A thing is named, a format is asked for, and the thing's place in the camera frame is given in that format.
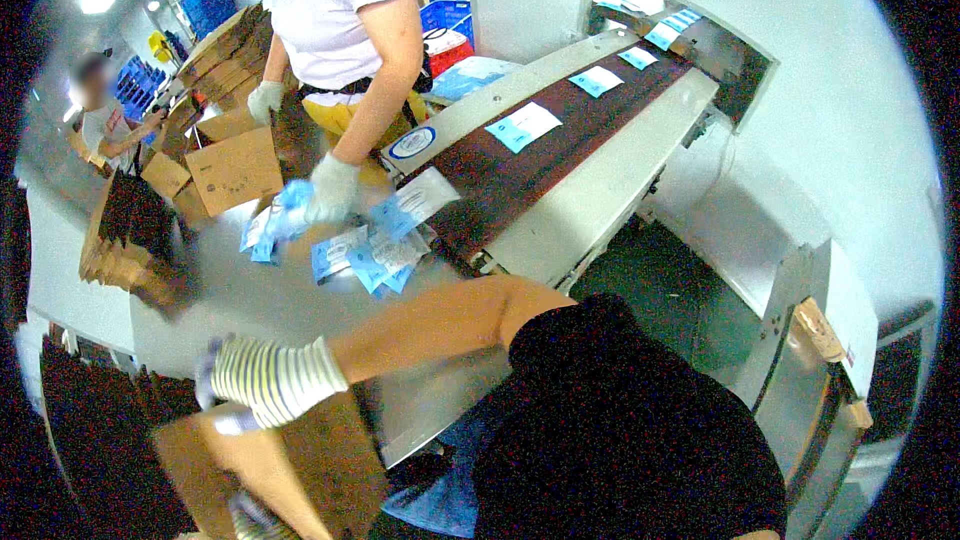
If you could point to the person's right hand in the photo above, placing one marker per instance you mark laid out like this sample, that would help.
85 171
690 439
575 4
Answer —
277 382

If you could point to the person's left hand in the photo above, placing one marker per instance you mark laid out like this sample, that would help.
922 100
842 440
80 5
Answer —
255 519

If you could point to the person's right fingers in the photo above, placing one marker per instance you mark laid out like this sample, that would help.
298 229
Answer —
206 379

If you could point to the person's left fingers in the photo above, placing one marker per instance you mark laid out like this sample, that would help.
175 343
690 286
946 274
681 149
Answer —
244 514

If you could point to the brown cardboard box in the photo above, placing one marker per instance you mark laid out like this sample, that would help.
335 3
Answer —
330 465

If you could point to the dark stack of flat cartons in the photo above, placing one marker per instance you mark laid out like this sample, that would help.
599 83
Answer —
105 435

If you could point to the bundle of blue packets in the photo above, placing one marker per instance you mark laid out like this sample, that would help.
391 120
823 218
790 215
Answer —
271 229

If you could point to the person's legs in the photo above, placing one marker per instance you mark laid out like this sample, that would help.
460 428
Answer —
442 499

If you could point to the pile of blue white packets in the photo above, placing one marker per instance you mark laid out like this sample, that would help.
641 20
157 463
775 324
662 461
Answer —
375 259

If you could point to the small brown carton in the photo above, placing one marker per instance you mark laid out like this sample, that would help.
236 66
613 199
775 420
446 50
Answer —
165 175

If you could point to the open brown carton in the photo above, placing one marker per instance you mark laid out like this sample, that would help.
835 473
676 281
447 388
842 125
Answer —
236 169

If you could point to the blue white packet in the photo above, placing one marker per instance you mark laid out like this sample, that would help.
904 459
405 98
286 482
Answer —
663 35
595 80
684 18
523 126
637 57
420 201

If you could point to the rack of blue bins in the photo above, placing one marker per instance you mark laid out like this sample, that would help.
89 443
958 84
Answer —
139 84

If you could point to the round blue white sticker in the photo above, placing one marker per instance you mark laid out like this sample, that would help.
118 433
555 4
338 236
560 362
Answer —
412 142

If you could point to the yellow container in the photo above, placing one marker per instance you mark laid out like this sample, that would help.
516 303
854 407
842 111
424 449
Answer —
159 46

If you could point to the stack of blue crates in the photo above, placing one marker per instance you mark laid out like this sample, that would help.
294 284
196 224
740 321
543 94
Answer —
208 4

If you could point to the person's body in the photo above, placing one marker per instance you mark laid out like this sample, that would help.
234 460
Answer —
630 435

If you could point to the blue plastic bag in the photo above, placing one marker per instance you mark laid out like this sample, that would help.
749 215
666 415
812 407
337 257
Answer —
474 75

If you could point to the red plastic crate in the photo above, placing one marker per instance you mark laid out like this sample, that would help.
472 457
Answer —
448 54

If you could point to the blue plastic crate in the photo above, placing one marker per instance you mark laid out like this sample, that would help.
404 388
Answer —
448 15

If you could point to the steel conveyor with dark belt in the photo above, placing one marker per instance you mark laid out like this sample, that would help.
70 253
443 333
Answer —
592 157

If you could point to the steel machine cabinet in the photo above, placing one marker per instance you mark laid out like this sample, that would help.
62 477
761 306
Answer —
802 390

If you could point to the wooden block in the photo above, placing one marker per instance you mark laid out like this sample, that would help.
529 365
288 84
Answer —
819 330

